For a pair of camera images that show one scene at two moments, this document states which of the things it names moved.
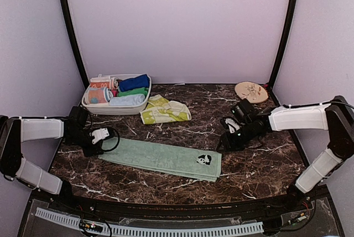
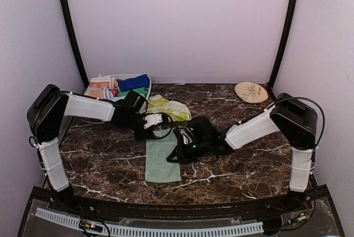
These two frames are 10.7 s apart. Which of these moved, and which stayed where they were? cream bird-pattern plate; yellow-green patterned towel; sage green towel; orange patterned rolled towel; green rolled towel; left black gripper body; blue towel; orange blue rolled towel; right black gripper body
Moved: sage green towel; left black gripper body; right black gripper body
Stayed: orange blue rolled towel; orange patterned rolled towel; yellow-green patterned towel; green rolled towel; blue towel; cream bird-pattern plate
